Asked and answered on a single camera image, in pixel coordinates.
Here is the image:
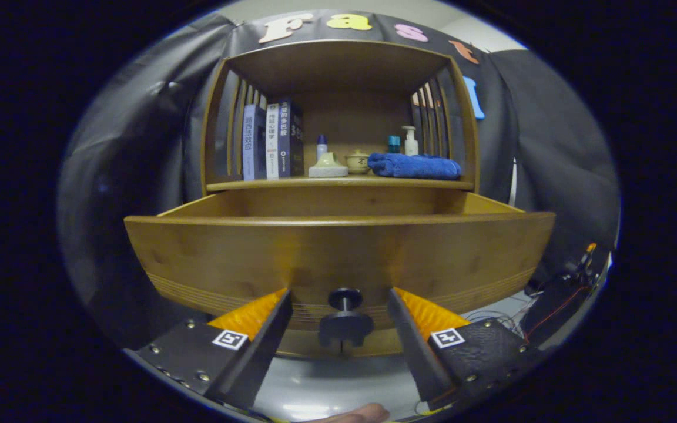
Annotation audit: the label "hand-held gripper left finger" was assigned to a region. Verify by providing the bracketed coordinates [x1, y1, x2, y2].
[124, 288, 294, 412]

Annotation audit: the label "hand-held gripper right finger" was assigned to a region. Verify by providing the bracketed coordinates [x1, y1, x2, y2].
[387, 286, 542, 412]

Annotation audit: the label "black round drawer knob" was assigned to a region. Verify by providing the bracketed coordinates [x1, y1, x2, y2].
[319, 287, 374, 348]

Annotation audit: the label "wooden drawer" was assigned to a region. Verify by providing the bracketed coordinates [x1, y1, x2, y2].
[124, 189, 557, 333]

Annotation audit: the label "wooden countertop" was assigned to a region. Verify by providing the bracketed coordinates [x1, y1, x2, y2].
[206, 175, 475, 192]

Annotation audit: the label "wooden cabinet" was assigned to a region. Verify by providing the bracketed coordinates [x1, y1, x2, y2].
[199, 39, 481, 359]

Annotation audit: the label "black equipment with orange clip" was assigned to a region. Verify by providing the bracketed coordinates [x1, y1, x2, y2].
[518, 242, 609, 347]

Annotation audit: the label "blue folded towel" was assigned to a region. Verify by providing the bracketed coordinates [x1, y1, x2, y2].
[367, 153, 462, 180]

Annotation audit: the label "beige lidded teacup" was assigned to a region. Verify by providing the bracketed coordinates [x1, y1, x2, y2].
[344, 150, 371, 175]

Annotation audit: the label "light blue book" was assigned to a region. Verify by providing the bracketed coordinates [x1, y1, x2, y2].
[242, 105, 269, 180]

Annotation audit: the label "white spine book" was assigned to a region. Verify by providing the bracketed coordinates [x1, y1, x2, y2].
[266, 103, 281, 179]

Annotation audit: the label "dark blue book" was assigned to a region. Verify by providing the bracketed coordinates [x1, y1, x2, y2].
[278, 99, 305, 179]

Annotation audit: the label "black backdrop cloth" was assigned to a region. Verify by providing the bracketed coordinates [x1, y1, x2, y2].
[56, 9, 620, 353]

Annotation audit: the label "floor cables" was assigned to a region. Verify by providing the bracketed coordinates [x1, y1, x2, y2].
[465, 308, 530, 341]

